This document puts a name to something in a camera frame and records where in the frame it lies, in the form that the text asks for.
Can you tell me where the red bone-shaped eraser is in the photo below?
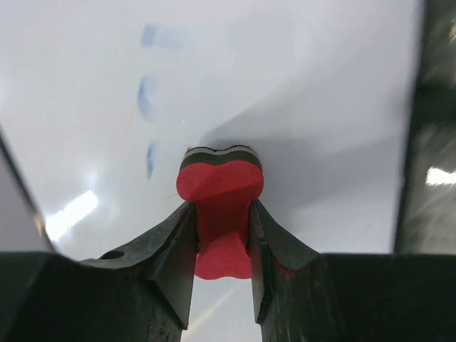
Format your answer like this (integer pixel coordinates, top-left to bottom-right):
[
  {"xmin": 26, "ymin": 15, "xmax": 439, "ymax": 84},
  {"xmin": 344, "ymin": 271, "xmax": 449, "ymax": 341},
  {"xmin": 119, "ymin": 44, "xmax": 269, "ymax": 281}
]
[{"xmin": 176, "ymin": 145, "xmax": 264, "ymax": 280}]

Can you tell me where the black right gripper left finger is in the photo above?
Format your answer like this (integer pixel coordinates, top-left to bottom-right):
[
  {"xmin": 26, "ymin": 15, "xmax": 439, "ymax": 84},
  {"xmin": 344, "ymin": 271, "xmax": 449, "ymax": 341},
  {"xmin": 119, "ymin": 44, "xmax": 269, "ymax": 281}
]
[{"xmin": 1, "ymin": 203, "xmax": 197, "ymax": 341}]

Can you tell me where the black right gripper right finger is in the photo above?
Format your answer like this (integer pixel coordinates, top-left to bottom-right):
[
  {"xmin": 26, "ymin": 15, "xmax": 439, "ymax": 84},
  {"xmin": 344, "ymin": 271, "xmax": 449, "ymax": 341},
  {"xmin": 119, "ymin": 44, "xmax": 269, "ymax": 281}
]
[{"xmin": 249, "ymin": 201, "xmax": 455, "ymax": 341}]

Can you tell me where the small white whiteboard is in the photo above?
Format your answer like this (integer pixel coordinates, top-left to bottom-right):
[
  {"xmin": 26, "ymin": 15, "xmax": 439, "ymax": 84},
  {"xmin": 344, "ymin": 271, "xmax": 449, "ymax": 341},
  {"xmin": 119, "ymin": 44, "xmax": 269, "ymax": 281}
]
[{"xmin": 0, "ymin": 0, "xmax": 428, "ymax": 342}]

